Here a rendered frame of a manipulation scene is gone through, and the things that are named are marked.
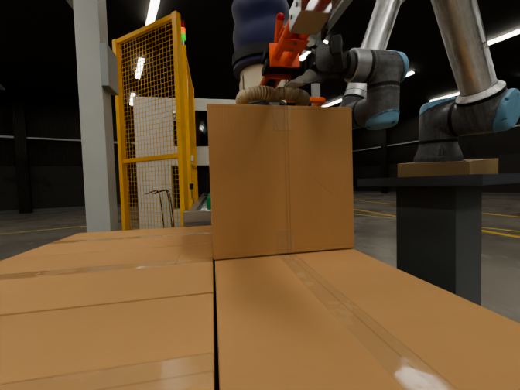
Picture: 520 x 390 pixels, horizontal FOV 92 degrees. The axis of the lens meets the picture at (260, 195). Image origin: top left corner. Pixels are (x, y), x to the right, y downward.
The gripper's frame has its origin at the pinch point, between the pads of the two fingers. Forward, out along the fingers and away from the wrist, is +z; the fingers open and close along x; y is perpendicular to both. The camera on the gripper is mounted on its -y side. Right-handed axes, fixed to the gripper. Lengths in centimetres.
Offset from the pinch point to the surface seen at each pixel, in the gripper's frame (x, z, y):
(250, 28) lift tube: 18.5, 5.7, 19.2
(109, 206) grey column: -47, 95, 135
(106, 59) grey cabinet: 57, 90, 133
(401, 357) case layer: -53, 1, -43
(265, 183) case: -33.7, 6.2, -1.1
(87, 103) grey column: 27, 105, 135
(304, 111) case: -14.4, -5.0, -0.9
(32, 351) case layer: -53, 42, -32
